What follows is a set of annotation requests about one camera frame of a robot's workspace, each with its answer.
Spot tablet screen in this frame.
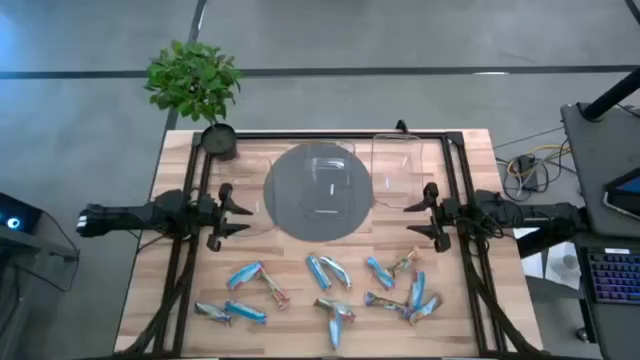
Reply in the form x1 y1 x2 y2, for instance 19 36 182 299
602 167 640 221

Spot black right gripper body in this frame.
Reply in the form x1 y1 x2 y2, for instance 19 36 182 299
423 181 461 253

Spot green leafy plant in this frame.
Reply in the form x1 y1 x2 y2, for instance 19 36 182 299
143 39 243 125

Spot peanut butter granola bar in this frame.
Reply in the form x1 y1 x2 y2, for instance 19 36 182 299
328 309 344 351

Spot backlit black keyboard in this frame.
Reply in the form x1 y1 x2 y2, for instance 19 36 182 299
582 246 640 305

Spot black device with blue light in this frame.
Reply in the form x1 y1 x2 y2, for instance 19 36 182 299
0 192 42 236

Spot black pole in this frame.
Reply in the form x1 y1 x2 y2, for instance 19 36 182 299
582 67 640 122

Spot black power adapter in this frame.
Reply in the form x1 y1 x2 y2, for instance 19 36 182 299
514 154 540 192

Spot blue granola bar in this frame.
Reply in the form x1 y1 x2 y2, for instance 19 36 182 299
410 269 427 311
227 260 265 292
366 256 396 290
305 254 333 292
224 299 269 325

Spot yellow cable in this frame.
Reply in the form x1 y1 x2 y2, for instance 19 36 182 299
507 143 571 176

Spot round grey woven placemat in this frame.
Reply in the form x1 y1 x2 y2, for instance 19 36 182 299
263 142 375 244

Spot grey side stand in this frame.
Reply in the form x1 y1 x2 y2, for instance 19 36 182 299
0 209 81 294

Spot orange granola bar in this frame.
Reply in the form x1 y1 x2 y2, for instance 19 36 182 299
387 246 423 279

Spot clear plastic bin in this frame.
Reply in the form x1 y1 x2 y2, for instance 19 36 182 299
298 139 357 221
218 154 277 237
370 132 425 210

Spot black cable tangle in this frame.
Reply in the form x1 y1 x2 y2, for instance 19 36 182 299
494 142 574 204

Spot grey desk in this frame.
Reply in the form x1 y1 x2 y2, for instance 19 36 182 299
559 102 640 360

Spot white papers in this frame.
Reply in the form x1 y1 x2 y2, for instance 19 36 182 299
513 227 584 291

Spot black plant pot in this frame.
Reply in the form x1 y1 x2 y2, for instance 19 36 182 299
200 122 239 162

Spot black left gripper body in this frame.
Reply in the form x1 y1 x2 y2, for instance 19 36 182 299
197 182 234 253

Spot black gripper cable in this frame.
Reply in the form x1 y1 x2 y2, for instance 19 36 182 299
452 199 509 242

